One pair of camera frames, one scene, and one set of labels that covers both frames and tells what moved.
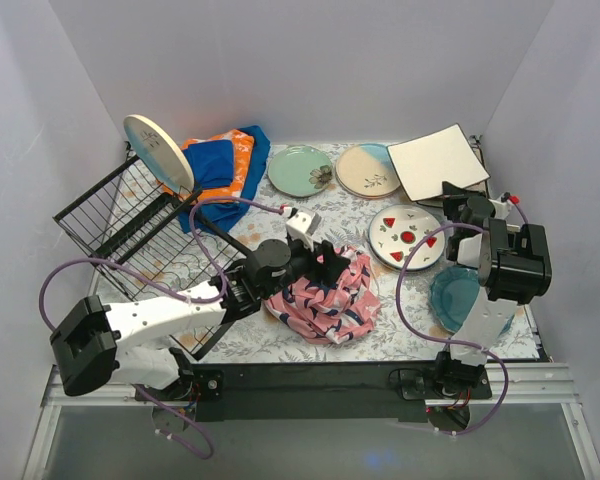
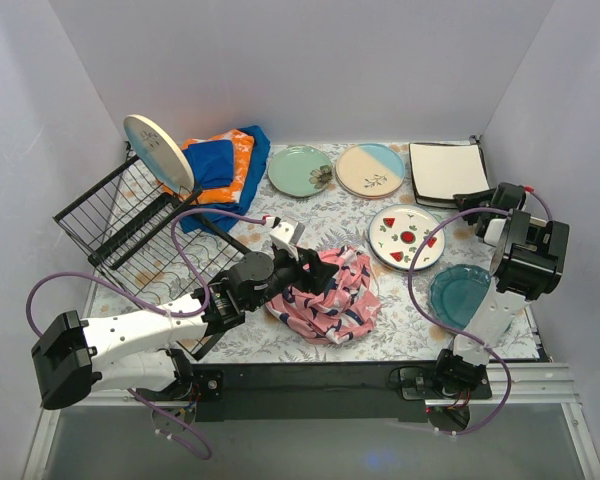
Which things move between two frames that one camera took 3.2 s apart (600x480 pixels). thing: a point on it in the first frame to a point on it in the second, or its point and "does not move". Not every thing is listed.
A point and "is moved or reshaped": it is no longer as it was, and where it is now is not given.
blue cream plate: x=367 y=170 does not move
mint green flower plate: x=300 y=171 does not move
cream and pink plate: x=367 y=179 does not move
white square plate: x=424 y=162 is moved or reshaped
